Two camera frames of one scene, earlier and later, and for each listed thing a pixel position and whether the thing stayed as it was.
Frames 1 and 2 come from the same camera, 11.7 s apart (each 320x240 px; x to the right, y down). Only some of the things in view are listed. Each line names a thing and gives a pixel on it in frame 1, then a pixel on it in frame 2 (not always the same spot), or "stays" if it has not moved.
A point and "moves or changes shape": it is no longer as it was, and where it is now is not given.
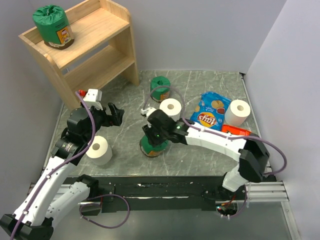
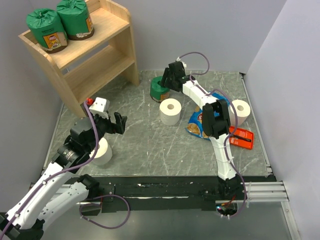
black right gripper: (148, 129) → (167, 74)
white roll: (99, 151) stays
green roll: (160, 88) stays
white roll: (237, 113) stays
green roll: (151, 151) → (75, 15)
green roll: (52, 23) moves or changes shape
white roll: (172, 108) stays
